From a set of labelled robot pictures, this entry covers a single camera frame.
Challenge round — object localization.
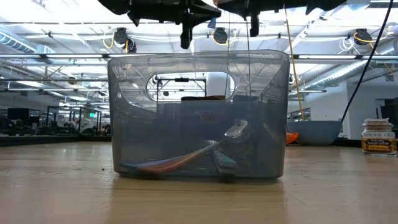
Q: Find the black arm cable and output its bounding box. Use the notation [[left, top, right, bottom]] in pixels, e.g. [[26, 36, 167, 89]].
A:
[[341, 0, 394, 123]]

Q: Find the silver spoon light-blue handle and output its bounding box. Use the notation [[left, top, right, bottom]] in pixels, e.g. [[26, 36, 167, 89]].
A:
[[212, 148, 239, 175]]

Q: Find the iridescent spoon orange handle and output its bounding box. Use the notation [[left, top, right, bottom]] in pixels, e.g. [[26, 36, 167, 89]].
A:
[[136, 119, 250, 175]]

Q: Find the black ceiling cable reel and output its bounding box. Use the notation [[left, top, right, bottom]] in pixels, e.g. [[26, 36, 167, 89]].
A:
[[211, 27, 229, 45], [353, 28, 374, 47], [112, 27, 137, 54]]

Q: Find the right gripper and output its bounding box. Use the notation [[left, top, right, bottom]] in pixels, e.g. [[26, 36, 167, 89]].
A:
[[214, 0, 280, 37]]

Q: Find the yellow hanging cable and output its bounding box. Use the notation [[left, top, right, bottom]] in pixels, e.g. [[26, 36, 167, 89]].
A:
[[283, 6, 306, 121]]

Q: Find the orange ramen noodle packet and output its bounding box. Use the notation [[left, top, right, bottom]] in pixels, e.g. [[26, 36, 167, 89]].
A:
[[285, 132, 299, 145]]

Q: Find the iridescent spoon teal handle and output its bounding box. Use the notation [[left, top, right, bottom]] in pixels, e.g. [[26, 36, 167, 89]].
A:
[[119, 139, 218, 172]]

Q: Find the blue bowl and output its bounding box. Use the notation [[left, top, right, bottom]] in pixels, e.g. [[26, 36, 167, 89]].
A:
[[287, 120, 342, 146]]

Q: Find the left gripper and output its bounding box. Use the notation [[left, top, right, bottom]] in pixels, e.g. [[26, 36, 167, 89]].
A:
[[127, 0, 222, 50]]

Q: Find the small glass jar brown lid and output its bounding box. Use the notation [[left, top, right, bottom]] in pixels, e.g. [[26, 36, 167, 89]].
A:
[[361, 118, 398, 156]]

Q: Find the grey transparent plastic bin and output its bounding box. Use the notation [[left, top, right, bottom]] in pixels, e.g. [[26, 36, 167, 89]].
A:
[[161, 95, 274, 150], [107, 49, 290, 182]]

